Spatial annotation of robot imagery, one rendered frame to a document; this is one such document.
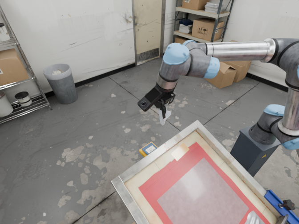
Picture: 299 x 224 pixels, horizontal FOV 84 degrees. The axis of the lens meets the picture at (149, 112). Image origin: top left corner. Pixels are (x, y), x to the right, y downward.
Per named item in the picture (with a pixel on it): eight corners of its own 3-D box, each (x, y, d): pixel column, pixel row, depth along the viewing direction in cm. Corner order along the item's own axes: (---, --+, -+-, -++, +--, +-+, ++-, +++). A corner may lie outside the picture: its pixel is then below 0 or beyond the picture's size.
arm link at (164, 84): (168, 85, 58) (153, 70, 61) (164, 94, 61) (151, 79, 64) (182, 78, 61) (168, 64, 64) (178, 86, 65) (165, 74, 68)
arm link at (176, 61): (194, 58, 51) (167, 54, 49) (182, 83, 59) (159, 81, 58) (190, 43, 55) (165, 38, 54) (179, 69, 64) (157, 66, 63)
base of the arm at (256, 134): (260, 124, 115) (266, 114, 108) (280, 140, 104) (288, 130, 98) (243, 130, 111) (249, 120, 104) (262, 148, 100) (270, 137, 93)
